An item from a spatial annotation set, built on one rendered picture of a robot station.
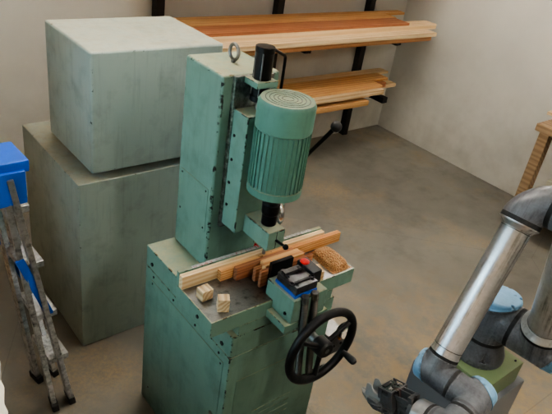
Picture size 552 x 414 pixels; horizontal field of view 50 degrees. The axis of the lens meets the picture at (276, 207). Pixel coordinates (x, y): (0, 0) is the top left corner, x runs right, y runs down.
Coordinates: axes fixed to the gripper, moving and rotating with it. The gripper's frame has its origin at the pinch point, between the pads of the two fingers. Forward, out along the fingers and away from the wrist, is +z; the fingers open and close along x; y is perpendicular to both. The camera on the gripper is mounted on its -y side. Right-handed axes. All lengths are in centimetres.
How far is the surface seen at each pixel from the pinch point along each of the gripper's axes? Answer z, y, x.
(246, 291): 31.5, 31.4, 19.8
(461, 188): 169, -15, -291
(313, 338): 13.6, 16.6, 8.4
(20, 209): 84, 62, 70
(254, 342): 30.1, 13.6, 19.8
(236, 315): 24.8, 28.0, 28.7
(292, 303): 14.8, 30.5, 14.9
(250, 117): 30, 86, 13
